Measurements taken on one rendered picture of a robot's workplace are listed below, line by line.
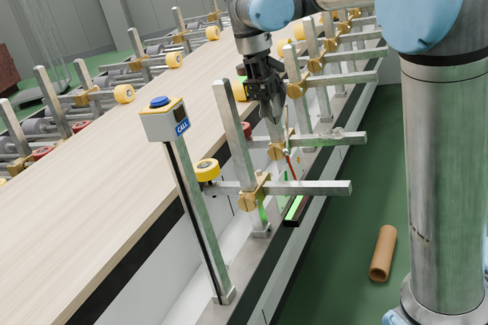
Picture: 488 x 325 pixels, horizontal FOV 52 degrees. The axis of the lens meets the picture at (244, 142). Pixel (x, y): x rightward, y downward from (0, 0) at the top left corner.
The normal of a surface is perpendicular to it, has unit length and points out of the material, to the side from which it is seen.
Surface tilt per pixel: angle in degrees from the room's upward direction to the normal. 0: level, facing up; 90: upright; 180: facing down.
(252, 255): 0
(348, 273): 0
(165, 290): 90
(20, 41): 90
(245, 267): 0
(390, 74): 90
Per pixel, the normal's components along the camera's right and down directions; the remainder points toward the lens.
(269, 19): 0.29, 0.33
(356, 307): -0.24, -0.88
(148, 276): 0.89, -0.04
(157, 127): -0.38, 0.47
